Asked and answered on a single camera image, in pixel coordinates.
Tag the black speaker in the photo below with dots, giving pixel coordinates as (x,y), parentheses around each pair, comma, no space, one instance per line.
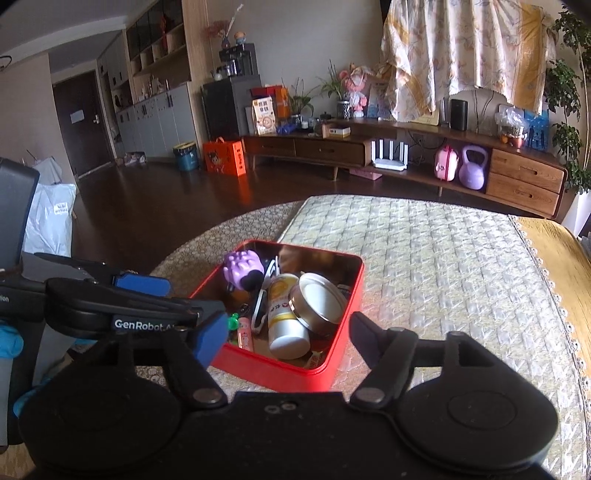
(459,114)

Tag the floral curtain cloth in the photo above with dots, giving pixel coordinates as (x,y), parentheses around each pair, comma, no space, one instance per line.
(431,50)

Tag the orange gift bag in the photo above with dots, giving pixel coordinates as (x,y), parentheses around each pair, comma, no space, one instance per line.
(225,157)

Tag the red metal tin box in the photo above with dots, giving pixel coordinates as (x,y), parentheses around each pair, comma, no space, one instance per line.
(316,370)

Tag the quilted beige table mat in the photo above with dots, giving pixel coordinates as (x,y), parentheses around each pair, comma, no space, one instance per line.
(435,268)

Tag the black mini fridge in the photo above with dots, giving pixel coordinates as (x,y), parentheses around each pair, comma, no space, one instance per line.
(225,102)

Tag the round gold tin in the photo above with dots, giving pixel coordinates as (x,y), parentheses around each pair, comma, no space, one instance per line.
(317,303)

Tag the purple spiky hedgehog toy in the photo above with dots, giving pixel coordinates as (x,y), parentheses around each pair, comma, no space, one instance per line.
(243,270)

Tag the white sunglasses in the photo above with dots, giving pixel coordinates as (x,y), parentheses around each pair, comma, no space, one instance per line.
(259,307)

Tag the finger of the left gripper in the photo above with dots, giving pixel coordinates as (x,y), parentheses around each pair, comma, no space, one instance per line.
(55,266)
(85,310)

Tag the white plastic bag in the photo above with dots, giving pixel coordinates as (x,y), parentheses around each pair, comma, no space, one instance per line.
(50,220)

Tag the blue gloved left hand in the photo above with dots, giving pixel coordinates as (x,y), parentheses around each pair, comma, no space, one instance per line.
(11,342)

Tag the pink yellow tube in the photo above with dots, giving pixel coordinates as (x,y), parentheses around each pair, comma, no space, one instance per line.
(244,334)

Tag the pink doll figure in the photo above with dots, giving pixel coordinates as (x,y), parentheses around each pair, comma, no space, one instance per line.
(353,82)

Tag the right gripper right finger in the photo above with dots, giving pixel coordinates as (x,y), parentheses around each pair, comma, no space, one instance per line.
(389,353)

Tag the cereal box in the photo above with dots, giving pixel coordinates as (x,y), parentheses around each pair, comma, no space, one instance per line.
(264,119)

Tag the potted green plant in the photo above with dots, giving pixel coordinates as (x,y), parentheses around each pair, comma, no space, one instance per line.
(567,91)

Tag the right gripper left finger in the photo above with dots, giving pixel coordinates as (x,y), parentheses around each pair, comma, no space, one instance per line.
(187,355)

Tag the green small toy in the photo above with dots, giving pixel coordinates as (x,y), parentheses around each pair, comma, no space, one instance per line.
(233,322)

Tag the purple kettlebell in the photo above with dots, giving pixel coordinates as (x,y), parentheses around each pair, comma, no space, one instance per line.
(472,175)

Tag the dark door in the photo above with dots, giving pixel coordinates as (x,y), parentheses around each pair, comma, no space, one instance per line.
(82,123)

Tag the teal bucket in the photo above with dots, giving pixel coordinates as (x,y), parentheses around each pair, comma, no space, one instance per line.
(186,156)

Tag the white yellow bottle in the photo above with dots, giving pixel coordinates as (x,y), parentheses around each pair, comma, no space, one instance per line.
(288,338)

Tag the wooden tv cabinet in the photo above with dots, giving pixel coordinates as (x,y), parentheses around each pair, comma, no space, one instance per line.
(521,178)

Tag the white router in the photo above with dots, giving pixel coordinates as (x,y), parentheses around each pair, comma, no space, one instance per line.
(388,154)

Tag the pink toy case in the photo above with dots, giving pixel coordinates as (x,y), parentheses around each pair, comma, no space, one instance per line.
(446,163)

